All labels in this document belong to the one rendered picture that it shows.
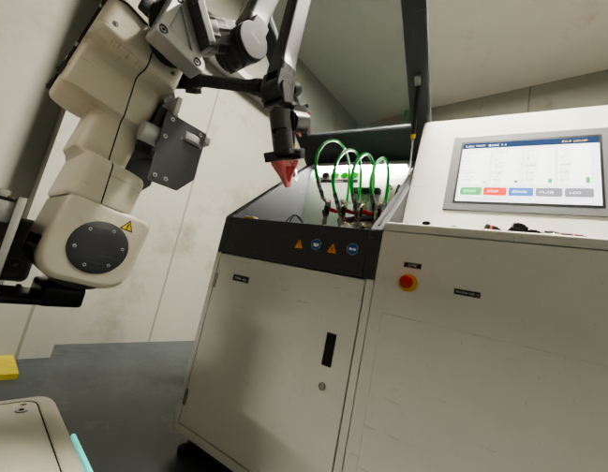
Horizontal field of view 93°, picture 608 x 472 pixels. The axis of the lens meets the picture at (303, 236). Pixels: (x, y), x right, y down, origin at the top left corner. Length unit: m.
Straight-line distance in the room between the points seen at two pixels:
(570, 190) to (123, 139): 1.28
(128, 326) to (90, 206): 2.07
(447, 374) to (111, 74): 1.04
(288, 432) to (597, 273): 0.93
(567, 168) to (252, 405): 1.33
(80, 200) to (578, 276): 1.07
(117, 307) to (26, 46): 1.75
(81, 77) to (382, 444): 1.10
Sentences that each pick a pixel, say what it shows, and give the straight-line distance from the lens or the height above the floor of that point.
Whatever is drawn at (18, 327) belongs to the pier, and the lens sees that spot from 2.29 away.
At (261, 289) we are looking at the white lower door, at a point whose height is 0.68.
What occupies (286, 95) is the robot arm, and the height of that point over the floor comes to 1.19.
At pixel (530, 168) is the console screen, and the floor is 1.29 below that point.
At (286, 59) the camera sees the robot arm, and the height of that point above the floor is 1.28.
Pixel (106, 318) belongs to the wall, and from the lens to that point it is 2.64.
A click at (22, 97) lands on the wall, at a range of 2.54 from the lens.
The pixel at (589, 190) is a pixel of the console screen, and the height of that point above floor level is 1.20.
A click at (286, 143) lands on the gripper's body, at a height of 1.09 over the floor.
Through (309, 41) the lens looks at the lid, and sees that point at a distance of 1.57.
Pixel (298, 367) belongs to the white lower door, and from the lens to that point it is 1.04.
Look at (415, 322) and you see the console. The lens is 0.90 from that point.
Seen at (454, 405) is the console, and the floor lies 0.52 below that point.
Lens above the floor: 0.74
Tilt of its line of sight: 9 degrees up
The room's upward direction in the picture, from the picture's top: 12 degrees clockwise
